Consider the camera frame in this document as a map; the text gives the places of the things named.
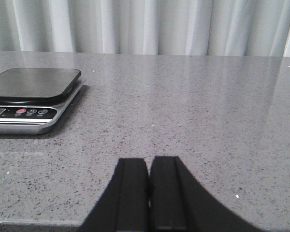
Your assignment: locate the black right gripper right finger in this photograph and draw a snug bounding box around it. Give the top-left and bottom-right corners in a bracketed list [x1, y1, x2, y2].
[150, 156, 260, 232]

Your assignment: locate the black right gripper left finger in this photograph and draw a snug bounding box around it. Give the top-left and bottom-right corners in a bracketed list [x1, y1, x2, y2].
[78, 158, 149, 232]

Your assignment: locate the black silver kitchen scale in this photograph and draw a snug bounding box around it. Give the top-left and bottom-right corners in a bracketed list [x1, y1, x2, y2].
[0, 68, 84, 135]

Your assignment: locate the white pleated curtain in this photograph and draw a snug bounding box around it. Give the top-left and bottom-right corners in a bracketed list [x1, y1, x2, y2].
[0, 0, 290, 57]

